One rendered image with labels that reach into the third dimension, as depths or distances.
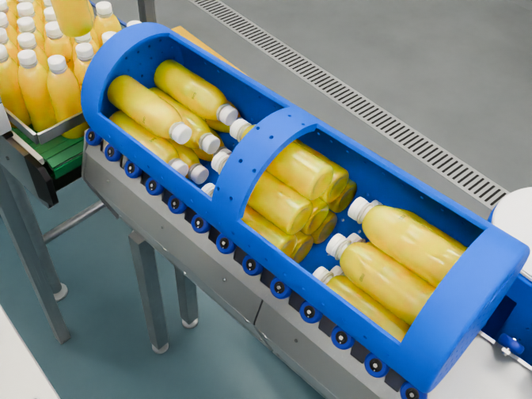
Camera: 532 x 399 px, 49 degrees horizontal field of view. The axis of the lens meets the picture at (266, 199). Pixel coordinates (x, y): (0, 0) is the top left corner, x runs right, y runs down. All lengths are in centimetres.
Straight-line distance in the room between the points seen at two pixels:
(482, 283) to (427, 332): 10
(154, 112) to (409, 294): 61
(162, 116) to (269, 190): 29
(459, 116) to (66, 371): 224
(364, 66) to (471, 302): 267
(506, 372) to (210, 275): 60
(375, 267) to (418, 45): 286
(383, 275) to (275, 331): 33
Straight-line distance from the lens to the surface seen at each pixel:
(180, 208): 123
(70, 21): 134
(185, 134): 117
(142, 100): 121
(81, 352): 219
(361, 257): 94
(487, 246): 90
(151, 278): 176
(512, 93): 351
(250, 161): 98
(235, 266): 118
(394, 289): 92
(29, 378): 98
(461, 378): 113
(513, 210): 126
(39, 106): 151
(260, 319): 119
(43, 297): 198
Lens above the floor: 188
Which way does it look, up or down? 47 degrees down
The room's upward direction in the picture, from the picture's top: 4 degrees clockwise
